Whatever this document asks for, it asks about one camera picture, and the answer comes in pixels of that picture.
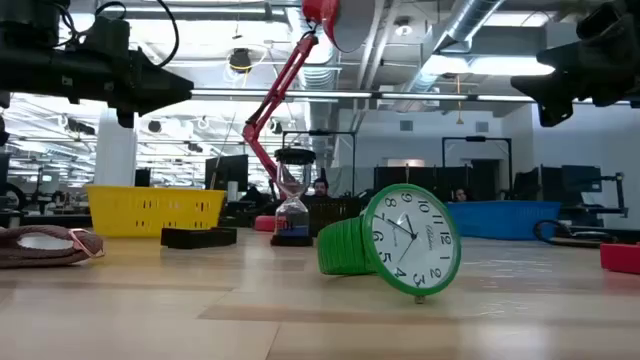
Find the white cylinder container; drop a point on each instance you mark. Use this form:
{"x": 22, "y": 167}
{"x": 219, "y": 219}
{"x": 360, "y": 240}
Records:
{"x": 233, "y": 191}

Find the black partition screen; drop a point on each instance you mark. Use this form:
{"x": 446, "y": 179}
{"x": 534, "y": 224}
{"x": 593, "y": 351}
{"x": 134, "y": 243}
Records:
{"x": 425, "y": 180}

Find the red desk lamp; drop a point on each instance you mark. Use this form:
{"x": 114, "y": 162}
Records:
{"x": 317, "y": 12}

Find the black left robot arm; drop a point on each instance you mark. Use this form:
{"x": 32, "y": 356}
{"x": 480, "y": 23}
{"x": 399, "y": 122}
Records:
{"x": 30, "y": 70}

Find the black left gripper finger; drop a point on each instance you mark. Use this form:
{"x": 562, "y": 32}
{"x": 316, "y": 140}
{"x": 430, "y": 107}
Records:
{"x": 165, "y": 90}

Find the person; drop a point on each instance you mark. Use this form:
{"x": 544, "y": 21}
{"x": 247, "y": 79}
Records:
{"x": 320, "y": 187}
{"x": 460, "y": 195}

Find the black metal gantry frame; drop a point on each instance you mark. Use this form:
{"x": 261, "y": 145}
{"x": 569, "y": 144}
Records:
{"x": 475, "y": 138}
{"x": 320, "y": 132}

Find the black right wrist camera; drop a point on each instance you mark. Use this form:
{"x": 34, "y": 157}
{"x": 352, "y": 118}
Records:
{"x": 600, "y": 20}

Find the small black digital clock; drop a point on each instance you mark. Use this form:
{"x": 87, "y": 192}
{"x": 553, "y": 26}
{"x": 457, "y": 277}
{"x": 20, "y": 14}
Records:
{"x": 200, "y": 238}

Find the woven brown pouch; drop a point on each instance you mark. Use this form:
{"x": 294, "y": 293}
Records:
{"x": 15, "y": 257}

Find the silver ceiling air duct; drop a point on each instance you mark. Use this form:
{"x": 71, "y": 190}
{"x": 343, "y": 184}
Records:
{"x": 470, "y": 20}

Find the green wristwatch white face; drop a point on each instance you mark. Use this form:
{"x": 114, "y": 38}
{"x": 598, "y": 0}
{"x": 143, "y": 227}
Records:
{"x": 410, "y": 240}

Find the black computer monitor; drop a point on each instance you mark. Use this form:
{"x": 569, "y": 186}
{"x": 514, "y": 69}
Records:
{"x": 227, "y": 172}

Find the black aluminium table frame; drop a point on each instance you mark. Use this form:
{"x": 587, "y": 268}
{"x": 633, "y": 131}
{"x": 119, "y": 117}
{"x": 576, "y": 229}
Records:
{"x": 60, "y": 221}

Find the long ceiling light strip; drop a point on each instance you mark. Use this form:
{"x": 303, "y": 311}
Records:
{"x": 325, "y": 94}

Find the black ceiling device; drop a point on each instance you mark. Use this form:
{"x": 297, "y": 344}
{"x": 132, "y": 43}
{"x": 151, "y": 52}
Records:
{"x": 240, "y": 59}

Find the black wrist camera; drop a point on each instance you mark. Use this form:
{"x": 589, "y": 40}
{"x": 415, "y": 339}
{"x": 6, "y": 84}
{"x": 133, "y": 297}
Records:
{"x": 600, "y": 20}
{"x": 107, "y": 35}

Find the black plastic basket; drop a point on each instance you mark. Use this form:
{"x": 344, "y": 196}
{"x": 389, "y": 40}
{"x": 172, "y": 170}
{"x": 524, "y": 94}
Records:
{"x": 335, "y": 215}

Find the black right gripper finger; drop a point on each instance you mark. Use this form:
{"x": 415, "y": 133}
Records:
{"x": 555, "y": 92}
{"x": 575, "y": 56}

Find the yellow plastic basket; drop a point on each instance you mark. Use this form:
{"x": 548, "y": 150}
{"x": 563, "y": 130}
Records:
{"x": 110, "y": 200}

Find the small red digital clock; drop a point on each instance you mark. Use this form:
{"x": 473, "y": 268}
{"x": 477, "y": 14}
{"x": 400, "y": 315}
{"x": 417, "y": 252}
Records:
{"x": 622, "y": 258}

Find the white building column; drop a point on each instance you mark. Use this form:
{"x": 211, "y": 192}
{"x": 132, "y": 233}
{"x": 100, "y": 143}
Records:
{"x": 115, "y": 150}

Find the blue plastic basket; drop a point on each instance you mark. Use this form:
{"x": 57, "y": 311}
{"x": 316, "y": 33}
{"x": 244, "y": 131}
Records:
{"x": 500, "y": 220}

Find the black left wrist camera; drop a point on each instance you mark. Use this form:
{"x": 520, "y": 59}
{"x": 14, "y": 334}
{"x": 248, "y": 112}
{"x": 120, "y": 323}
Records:
{"x": 107, "y": 35}

